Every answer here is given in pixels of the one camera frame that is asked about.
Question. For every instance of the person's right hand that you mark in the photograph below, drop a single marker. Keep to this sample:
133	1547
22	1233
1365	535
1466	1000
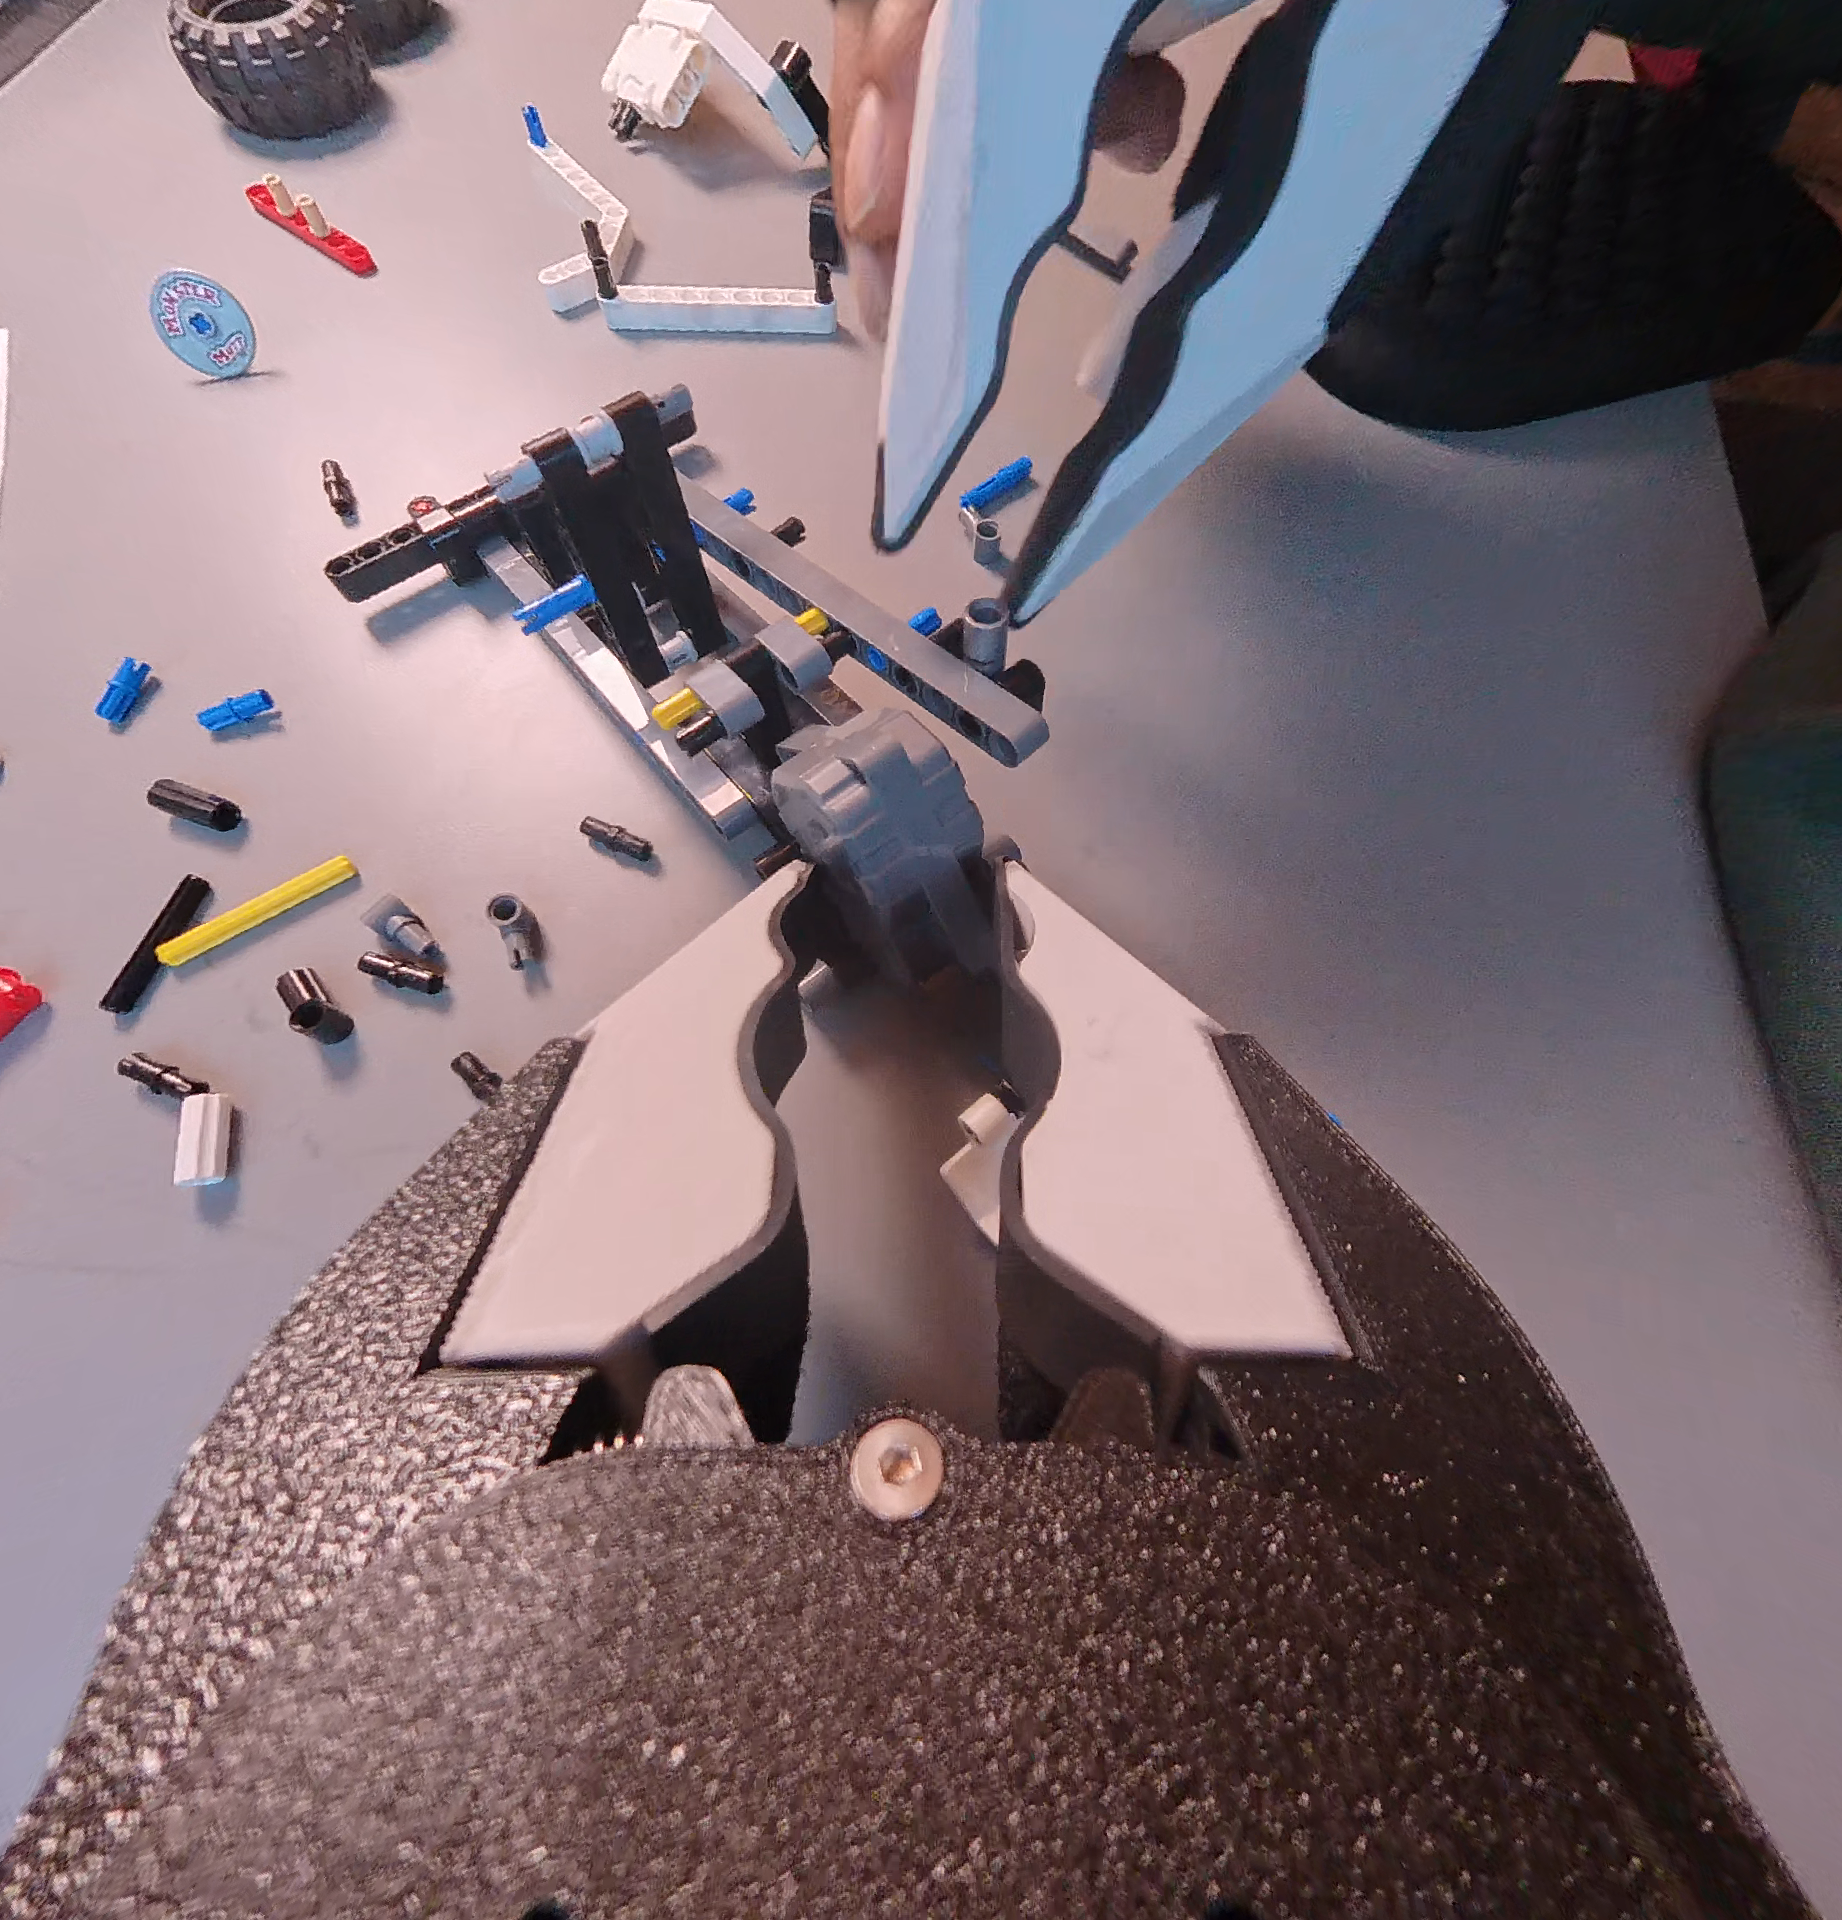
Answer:
876	151

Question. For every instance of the round blue printed disc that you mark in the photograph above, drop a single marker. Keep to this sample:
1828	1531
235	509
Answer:
201	323

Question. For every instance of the grey toy brick beam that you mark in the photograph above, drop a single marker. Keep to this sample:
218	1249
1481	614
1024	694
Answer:
1100	251

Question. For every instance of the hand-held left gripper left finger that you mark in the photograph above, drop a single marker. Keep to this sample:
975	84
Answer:
636	1186

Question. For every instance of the white bent toy brick beam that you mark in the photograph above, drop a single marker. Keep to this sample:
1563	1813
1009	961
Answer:
582	188

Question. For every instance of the grey desk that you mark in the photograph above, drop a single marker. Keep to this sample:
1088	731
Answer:
1385	751

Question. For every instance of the small white toy brick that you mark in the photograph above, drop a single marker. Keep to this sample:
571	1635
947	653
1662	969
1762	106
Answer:
204	1141

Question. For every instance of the white straight toy brick beam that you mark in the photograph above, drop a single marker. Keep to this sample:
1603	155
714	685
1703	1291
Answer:
711	306

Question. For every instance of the toy brick vehicle chassis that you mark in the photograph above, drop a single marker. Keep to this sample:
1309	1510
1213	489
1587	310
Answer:
876	811

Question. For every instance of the yellow toy brick axle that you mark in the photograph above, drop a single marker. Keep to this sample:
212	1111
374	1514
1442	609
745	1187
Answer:
257	910

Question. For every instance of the black toy rubber tire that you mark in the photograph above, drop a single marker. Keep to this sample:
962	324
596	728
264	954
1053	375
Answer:
397	15
277	60

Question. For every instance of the white toy brick part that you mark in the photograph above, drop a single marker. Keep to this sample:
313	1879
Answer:
658	68

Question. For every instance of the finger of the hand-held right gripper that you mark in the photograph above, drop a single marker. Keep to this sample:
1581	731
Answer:
996	151
1355	151

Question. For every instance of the black ridged axle connector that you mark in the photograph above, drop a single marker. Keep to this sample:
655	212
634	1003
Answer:
192	807

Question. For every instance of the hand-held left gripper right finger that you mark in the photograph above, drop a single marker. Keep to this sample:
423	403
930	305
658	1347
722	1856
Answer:
1162	1186

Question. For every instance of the black toy brick axle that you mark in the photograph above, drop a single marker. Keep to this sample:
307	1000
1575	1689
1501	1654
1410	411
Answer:
157	941

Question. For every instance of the black angled toy brick connector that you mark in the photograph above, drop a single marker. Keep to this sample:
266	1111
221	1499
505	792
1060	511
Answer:
313	1006

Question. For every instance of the blue toy brick pin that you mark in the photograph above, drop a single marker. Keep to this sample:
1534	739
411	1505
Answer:
996	483
235	709
126	690

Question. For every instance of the person's green sweater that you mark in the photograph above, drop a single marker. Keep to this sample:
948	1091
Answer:
1805	901

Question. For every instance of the red thin toy brick plate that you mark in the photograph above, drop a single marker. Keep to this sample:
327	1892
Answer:
309	226

